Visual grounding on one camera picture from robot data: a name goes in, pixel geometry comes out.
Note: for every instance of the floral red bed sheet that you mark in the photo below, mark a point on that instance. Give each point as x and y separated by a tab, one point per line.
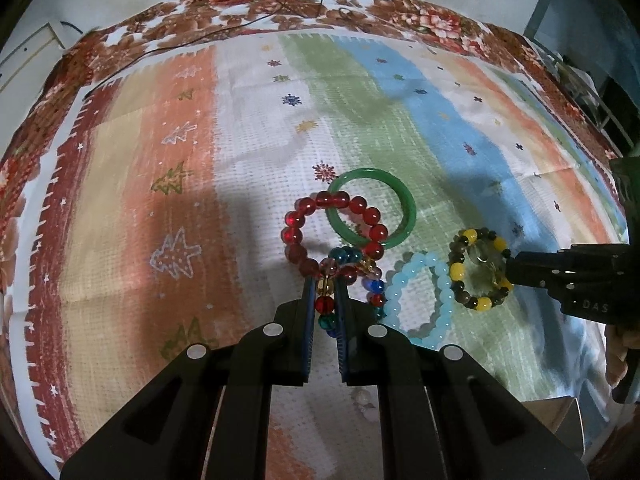
225	10

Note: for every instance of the white bed headboard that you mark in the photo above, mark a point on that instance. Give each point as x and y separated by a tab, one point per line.
42	48

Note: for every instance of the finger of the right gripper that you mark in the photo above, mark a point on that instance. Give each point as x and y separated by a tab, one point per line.
540	268

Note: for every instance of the green jade bangle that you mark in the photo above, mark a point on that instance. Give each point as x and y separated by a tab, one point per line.
369	216

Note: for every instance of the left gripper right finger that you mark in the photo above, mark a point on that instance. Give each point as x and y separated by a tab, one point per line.
442	415

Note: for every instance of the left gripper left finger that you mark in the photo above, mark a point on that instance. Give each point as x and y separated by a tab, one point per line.
206	414

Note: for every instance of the person's right hand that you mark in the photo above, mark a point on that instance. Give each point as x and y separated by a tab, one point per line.
618	344

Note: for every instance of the silver metal tin box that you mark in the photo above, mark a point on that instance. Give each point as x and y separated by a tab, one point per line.
563	418

